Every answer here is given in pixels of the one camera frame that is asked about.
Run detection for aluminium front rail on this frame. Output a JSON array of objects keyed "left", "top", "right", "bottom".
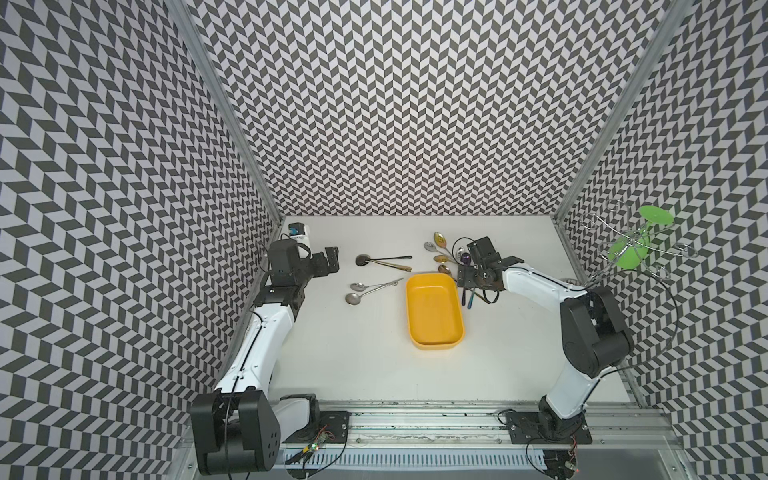
[{"left": 319, "top": 400, "right": 682, "bottom": 452}]

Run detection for yellow plastic storage box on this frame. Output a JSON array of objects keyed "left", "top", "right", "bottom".
[{"left": 406, "top": 272, "right": 465, "bottom": 350}]

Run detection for silver ornate spoon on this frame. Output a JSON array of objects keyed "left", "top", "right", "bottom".
[{"left": 350, "top": 278, "right": 402, "bottom": 293}]

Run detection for gold ornate spoon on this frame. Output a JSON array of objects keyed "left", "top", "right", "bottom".
[{"left": 433, "top": 254, "right": 456, "bottom": 264}]

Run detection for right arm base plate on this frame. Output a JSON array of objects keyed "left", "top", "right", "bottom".
[{"left": 501, "top": 411, "right": 593, "bottom": 446}]

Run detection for plain silver spoon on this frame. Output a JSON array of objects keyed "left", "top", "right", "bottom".
[{"left": 344, "top": 280, "right": 400, "bottom": 306}]

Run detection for small purple spoon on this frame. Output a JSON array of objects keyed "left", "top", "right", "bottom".
[{"left": 460, "top": 252, "right": 472, "bottom": 306}]

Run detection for gold handled utensil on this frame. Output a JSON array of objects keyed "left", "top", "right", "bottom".
[{"left": 372, "top": 260, "right": 413, "bottom": 272}]

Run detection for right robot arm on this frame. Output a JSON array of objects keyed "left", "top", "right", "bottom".
[{"left": 457, "top": 237, "right": 634, "bottom": 439}]

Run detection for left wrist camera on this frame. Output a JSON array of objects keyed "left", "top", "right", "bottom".
[{"left": 287, "top": 222, "right": 311, "bottom": 248}]

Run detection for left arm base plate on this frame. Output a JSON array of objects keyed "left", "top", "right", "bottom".
[{"left": 284, "top": 410, "right": 351, "bottom": 445}]

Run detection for copper long spoon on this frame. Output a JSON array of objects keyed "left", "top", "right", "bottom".
[{"left": 438, "top": 264, "right": 453, "bottom": 277}]

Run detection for black spoon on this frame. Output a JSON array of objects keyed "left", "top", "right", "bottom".
[{"left": 355, "top": 254, "right": 412, "bottom": 266}]

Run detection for green metal cup rack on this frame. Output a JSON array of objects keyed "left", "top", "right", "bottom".
[{"left": 583, "top": 204, "right": 699, "bottom": 288}]

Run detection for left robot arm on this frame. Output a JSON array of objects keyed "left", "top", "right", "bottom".
[{"left": 190, "top": 236, "right": 339, "bottom": 476}]

